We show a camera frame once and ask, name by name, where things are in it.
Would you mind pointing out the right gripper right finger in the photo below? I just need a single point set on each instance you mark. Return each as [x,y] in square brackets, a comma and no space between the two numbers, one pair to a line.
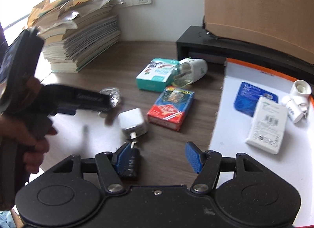
[243,191]

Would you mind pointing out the teal mask box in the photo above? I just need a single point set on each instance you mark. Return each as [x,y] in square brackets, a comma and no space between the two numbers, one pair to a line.
[157,75]

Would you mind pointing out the blue flat package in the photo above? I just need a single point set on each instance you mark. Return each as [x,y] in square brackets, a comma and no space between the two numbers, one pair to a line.
[248,96]

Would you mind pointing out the white barcode box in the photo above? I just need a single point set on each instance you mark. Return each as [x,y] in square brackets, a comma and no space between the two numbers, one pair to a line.
[268,126]

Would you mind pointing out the wooden book stand board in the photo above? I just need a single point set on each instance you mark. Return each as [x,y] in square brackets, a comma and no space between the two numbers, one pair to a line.
[282,25]

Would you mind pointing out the person's left hand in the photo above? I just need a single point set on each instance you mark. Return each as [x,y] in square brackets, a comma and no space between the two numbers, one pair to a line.
[15,130]

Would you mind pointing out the foil white plug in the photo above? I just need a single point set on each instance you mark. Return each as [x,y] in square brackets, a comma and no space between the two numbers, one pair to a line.
[114,95]

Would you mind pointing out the white mosquito repellent plug bottle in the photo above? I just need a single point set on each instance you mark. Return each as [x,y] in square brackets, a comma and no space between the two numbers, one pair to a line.
[188,71]

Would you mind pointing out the red blue playing card box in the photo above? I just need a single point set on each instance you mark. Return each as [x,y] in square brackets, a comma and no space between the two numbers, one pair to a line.
[171,108]

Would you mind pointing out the white USB charger cube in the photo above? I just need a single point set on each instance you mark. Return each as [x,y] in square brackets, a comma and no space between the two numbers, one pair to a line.
[133,125]

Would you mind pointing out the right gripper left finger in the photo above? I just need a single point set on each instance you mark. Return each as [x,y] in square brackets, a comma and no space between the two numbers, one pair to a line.
[71,191]

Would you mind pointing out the white plug adapter socket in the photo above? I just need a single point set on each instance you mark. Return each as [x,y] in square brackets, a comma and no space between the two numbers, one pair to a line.
[297,101]

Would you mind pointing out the stack of books and papers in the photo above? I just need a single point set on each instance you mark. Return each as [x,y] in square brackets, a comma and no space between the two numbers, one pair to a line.
[75,32]

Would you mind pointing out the black monitor riser shelf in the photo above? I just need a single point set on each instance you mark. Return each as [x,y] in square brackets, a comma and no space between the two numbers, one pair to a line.
[198,40]

